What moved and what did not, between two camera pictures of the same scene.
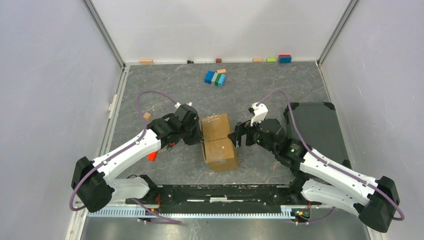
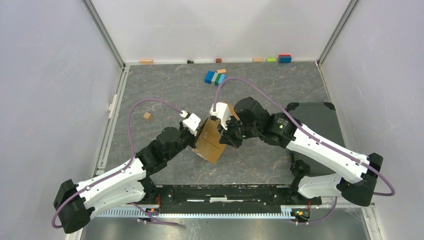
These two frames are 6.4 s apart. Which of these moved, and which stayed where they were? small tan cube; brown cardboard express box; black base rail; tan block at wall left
Moved: brown cardboard express box
Stayed: small tan cube; tan block at wall left; black base rail
